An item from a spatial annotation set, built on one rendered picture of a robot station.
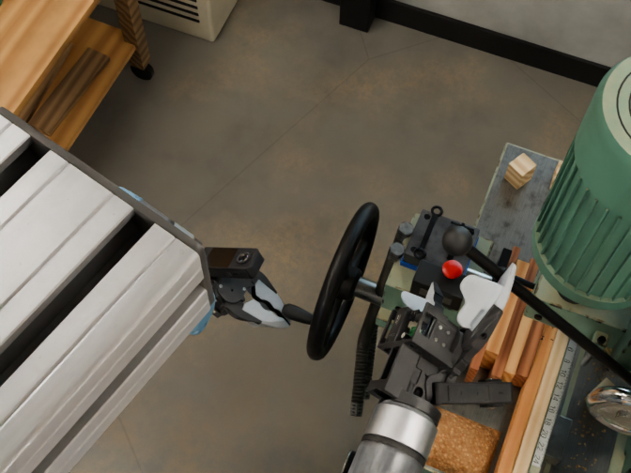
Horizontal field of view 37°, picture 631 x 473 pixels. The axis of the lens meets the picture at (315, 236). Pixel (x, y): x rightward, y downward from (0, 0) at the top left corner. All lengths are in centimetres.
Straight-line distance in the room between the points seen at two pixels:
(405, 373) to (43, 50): 149
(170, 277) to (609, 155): 75
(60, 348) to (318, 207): 235
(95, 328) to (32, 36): 210
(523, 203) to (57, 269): 138
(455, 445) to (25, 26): 148
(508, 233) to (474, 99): 130
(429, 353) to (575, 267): 22
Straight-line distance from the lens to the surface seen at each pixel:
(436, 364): 109
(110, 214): 30
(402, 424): 104
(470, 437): 143
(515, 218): 162
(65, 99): 265
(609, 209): 105
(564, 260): 118
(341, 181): 267
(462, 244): 106
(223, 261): 150
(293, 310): 154
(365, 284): 161
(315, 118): 278
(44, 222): 30
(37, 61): 232
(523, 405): 145
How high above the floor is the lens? 229
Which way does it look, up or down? 62 degrees down
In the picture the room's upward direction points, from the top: 2 degrees clockwise
